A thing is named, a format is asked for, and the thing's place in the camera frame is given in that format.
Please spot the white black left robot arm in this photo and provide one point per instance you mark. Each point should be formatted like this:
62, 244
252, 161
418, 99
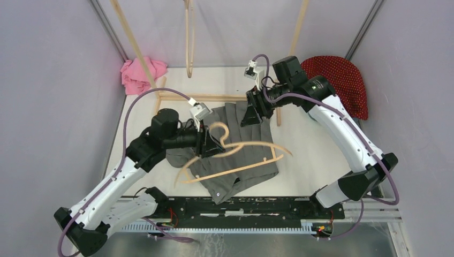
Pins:
89, 223

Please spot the pink cloth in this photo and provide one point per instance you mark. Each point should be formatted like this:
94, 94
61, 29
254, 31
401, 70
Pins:
133, 76

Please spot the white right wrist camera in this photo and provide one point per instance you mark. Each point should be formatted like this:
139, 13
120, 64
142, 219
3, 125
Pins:
252, 71

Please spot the grey pleated skirt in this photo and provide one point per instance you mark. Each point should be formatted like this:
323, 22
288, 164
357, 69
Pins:
226, 186

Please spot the wooden clothes rack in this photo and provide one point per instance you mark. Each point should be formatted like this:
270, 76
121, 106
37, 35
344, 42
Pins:
161, 92

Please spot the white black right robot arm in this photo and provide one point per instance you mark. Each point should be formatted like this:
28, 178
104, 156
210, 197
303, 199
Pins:
284, 82

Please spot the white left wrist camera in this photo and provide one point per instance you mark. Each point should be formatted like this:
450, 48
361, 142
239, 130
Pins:
198, 110

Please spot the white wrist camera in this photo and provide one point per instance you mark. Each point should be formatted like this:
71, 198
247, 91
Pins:
252, 71
198, 110

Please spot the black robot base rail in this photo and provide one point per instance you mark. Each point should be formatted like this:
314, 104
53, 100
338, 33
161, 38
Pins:
244, 212

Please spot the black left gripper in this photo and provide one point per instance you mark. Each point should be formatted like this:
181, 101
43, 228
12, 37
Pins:
212, 149

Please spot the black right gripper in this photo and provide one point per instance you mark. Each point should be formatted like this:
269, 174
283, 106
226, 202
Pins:
256, 97

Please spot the red polka dot cloth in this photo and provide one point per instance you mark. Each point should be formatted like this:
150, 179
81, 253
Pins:
345, 78

